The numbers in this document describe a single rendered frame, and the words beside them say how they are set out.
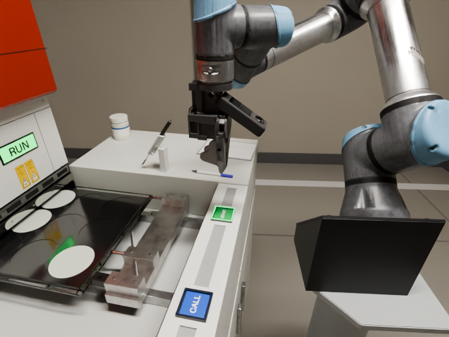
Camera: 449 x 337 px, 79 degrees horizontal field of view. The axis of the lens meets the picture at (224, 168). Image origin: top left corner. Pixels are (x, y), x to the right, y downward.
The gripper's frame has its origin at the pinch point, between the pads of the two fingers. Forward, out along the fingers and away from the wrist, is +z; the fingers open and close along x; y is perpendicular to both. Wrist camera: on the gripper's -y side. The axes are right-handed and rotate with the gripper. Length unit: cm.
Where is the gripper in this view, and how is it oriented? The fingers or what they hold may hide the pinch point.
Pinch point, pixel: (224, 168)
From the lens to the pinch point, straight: 64.5
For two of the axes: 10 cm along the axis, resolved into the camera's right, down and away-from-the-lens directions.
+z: -0.1, 8.7, 4.9
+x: -2.0, 4.8, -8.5
